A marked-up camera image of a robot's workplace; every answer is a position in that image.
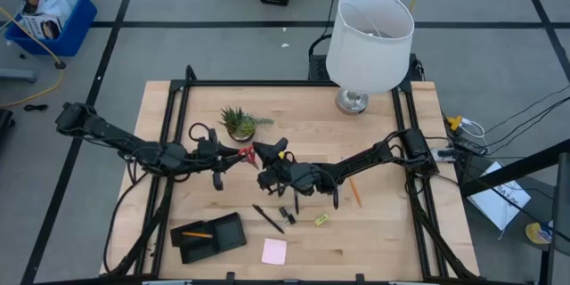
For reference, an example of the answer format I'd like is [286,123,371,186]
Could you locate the pink sticky note pad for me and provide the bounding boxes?
[260,237,289,266]

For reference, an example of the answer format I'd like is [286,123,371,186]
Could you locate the black lamp cable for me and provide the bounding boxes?
[307,0,345,59]

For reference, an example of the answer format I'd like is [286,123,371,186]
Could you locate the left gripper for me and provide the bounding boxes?
[189,127,246,191]

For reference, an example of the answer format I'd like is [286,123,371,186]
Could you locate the yellow extension cable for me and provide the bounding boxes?
[0,6,66,109]

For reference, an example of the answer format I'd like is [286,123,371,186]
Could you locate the yellow plug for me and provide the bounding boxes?
[446,114,464,133]

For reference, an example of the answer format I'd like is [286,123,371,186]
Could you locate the white printed paper sheets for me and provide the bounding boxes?
[467,159,533,232]

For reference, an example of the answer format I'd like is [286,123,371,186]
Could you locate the white shade silver table lamp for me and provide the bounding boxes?
[324,0,416,116]

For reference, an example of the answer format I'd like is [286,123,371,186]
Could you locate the black frame beam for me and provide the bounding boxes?
[458,138,570,198]

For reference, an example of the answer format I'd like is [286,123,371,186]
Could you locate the black mesh desk organizer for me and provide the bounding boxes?
[169,211,248,265]

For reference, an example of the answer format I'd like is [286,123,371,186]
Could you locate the white packaging bags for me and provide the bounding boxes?
[20,0,79,41]

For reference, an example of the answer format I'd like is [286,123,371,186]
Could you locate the blue plastic bin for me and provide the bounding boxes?
[4,0,98,58]

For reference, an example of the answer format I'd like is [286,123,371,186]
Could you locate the grey metal bar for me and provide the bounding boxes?
[0,69,37,85]

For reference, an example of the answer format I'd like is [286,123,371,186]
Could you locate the red handled scissors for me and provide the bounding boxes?
[237,144,260,171]

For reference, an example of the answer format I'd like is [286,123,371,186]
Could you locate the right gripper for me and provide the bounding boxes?
[252,137,324,198]

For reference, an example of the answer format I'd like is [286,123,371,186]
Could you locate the succulent in black pot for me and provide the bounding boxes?
[219,105,275,143]

